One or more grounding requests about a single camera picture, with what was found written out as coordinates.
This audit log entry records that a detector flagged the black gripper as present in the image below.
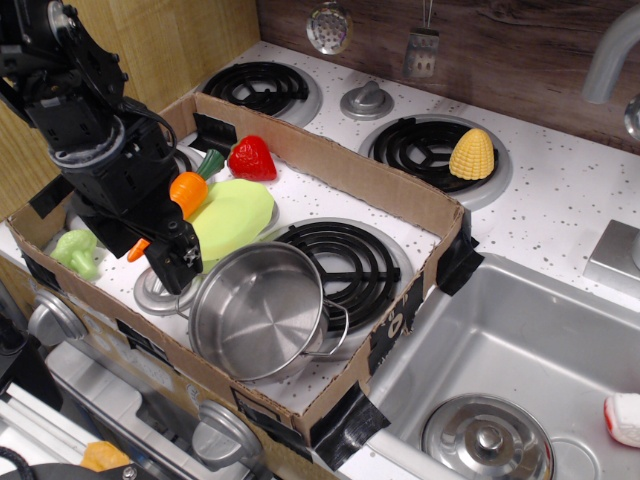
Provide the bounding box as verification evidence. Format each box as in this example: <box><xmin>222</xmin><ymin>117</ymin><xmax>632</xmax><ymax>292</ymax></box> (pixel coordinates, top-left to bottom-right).
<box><xmin>59</xmin><ymin>115</ymin><xmax>203</xmax><ymax>295</ymax></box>

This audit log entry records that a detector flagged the orange toy carrot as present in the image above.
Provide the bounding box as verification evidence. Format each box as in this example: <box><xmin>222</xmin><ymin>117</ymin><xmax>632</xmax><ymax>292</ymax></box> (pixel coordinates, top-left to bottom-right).
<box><xmin>126</xmin><ymin>148</ymin><xmax>226</xmax><ymax>264</ymax></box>

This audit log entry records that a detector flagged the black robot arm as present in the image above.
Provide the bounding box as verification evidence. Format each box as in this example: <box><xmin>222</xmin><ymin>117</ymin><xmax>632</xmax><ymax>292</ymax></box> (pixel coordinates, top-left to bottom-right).
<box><xmin>1</xmin><ymin>1</ymin><xmax>203</xmax><ymax>294</ymax></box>

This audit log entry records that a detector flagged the light green plastic plate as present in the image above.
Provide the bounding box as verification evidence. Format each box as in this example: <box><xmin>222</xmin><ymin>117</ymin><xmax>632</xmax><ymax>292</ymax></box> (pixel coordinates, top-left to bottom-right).
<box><xmin>188</xmin><ymin>179</ymin><xmax>276</xmax><ymax>273</ymax></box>

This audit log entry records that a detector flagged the inner silver stove knob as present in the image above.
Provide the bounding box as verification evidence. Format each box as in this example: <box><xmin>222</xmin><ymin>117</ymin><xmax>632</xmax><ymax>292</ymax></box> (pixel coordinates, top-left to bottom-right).
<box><xmin>134</xmin><ymin>268</ymin><xmax>203</xmax><ymax>317</ymax></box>

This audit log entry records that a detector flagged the silver stove knob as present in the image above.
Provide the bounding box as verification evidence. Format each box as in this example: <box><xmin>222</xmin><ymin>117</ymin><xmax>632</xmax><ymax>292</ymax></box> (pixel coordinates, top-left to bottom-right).
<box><xmin>134</xmin><ymin>268</ymin><xmax>203</xmax><ymax>317</ymax></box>
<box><xmin>340</xmin><ymin>80</ymin><xmax>395</xmax><ymax>121</ymax></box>

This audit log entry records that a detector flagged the stainless steel pot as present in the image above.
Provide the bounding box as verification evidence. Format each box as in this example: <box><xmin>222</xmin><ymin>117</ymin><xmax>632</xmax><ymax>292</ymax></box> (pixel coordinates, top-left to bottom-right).
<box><xmin>188</xmin><ymin>242</ymin><xmax>348</xmax><ymax>383</ymax></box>

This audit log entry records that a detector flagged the green toy broccoli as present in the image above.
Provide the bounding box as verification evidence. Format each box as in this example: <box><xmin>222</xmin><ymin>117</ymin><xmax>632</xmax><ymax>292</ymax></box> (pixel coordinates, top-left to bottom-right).
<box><xmin>50</xmin><ymin>229</ymin><xmax>98</xmax><ymax>280</ymax></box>

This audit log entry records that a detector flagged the red toy strawberry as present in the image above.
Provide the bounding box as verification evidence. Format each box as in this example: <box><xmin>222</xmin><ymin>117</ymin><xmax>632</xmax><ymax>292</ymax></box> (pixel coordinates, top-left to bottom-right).
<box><xmin>227</xmin><ymin>135</ymin><xmax>277</xmax><ymax>181</ymax></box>

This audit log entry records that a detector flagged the front left silver knob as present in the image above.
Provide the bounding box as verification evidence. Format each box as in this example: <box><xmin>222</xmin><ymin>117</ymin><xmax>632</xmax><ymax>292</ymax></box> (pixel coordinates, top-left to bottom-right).
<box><xmin>28</xmin><ymin>290</ymin><xmax>88</xmax><ymax>347</ymax></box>

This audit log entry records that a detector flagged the front right black burner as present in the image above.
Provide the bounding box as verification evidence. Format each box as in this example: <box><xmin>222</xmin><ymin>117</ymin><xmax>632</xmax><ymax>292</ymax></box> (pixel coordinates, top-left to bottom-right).
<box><xmin>263</xmin><ymin>218</ymin><xmax>414</xmax><ymax>362</ymax></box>

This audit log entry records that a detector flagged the front right silver knob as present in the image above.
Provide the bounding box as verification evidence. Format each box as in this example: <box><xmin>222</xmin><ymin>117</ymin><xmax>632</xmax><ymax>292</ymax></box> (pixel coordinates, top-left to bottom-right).
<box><xmin>191</xmin><ymin>400</ymin><xmax>263</xmax><ymax>471</ymax></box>

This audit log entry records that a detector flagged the back left black burner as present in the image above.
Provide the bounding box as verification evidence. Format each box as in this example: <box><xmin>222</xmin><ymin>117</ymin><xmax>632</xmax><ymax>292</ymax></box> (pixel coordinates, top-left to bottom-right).
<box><xmin>197</xmin><ymin>61</ymin><xmax>323</xmax><ymax>127</ymax></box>

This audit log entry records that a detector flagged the orange yellow toy piece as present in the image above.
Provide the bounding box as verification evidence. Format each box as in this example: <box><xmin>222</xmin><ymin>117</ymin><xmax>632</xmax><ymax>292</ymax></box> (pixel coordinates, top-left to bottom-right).
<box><xmin>80</xmin><ymin>441</ymin><xmax>131</xmax><ymax>472</ymax></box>

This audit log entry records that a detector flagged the brown cardboard fence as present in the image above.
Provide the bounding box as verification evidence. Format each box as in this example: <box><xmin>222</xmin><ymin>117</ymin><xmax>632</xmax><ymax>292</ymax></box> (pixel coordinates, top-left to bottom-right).
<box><xmin>7</xmin><ymin>94</ymin><xmax>472</xmax><ymax>470</ymax></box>

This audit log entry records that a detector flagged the back silver stove knob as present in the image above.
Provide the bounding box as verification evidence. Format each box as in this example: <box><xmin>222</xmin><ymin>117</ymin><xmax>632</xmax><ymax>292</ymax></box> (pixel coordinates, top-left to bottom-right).
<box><xmin>340</xmin><ymin>80</ymin><xmax>395</xmax><ymax>121</ymax></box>

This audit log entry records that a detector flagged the back right black burner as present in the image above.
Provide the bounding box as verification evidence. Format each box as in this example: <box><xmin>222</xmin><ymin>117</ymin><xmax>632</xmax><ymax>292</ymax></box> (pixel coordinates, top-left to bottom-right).
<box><xmin>358</xmin><ymin>114</ymin><xmax>513</xmax><ymax>211</ymax></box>

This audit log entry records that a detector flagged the silver slotted ladle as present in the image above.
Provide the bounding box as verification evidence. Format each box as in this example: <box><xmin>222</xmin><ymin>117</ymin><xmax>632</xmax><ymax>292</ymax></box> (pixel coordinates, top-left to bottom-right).
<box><xmin>306</xmin><ymin>1</ymin><xmax>353</xmax><ymax>55</ymax></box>

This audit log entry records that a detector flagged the yellow toy corn cob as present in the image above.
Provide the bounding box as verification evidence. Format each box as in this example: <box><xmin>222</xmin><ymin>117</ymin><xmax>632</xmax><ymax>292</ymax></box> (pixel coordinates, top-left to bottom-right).
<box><xmin>449</xmin><ymin>128</ymin><xmax>495</xmax><ymax>181</ymax></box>

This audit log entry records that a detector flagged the silver slotted spatula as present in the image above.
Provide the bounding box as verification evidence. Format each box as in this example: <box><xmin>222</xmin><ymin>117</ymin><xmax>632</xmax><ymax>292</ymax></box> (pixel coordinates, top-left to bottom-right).
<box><xmin>402</xmin><ymin>1</ymin><xmax>440</xmax><ymax>79</ymax></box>

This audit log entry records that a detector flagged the silver pot lid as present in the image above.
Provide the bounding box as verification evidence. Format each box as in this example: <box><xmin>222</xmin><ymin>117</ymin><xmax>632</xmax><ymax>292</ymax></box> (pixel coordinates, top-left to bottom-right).
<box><xmin>420</xmin><ymin>394</ymin><xmax>555</xmax><ymax>479</ymax></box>

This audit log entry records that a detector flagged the grey toy sink basin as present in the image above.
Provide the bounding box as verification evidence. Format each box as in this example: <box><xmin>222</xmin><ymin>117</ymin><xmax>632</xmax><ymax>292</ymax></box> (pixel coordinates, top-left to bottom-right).
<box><xmin>367</xmin><ymin>252</ymin><xmax>640</xmax><ymax>480</ymax></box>

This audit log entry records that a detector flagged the white and red toy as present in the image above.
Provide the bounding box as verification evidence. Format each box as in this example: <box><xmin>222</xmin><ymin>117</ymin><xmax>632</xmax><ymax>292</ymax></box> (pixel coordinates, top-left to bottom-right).
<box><xmin>604</xmin><ymin>393</ymin><xmax>639</xmax><ymax>448</ymax></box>

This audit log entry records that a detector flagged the grey toy faucet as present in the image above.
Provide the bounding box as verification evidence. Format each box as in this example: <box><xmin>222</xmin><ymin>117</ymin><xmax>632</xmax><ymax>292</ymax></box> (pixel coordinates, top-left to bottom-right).
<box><xmin>581</xmin><ymin>4</ymin><xmax>640</xmax><ymax>141</ymax></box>

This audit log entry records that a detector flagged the black cable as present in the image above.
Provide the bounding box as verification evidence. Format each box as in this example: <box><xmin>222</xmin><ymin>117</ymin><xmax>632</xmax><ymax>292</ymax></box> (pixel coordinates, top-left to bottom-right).
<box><xmin>0</xmin><ymin>444</ymin><xmax>34</xmax><ymax>480</ymax></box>

